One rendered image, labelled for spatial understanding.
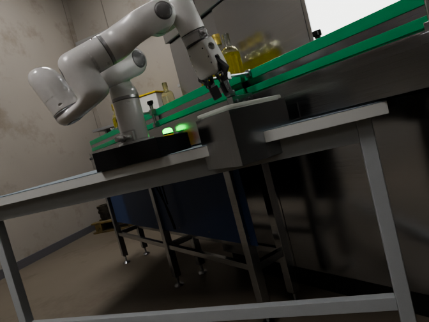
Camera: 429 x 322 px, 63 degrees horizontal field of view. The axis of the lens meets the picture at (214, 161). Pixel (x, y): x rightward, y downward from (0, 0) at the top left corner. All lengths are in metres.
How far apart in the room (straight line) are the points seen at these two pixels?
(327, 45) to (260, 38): 0.46
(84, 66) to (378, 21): 0.74
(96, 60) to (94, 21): 4.43
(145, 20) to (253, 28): 0.64
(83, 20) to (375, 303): 5.04
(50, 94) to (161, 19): 0.36
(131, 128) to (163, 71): 3.56
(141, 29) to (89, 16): 4.51
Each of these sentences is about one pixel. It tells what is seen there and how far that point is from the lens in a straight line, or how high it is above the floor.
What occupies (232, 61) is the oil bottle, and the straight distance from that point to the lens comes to 1.39.
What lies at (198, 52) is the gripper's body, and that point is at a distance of 1.04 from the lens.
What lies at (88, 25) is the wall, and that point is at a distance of 5.46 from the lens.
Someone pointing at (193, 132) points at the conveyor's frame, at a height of 0.80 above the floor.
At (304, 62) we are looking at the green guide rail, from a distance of 1.13.
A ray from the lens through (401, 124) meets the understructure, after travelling 1.21.
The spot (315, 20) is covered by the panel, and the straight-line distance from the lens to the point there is 1.31.
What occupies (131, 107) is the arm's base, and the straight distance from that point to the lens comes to 1.24.
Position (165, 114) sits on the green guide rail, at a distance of 1.65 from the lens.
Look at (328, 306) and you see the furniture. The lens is 1.19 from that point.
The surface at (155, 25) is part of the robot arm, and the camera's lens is 0.97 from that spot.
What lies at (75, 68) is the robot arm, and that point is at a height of 1.02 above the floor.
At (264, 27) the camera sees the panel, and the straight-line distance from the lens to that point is 1.46.
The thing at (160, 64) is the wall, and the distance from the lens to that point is 4.80.
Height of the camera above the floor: 0.77
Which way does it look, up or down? 4 degrees down
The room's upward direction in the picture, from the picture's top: 15 degrees counter-clockwise
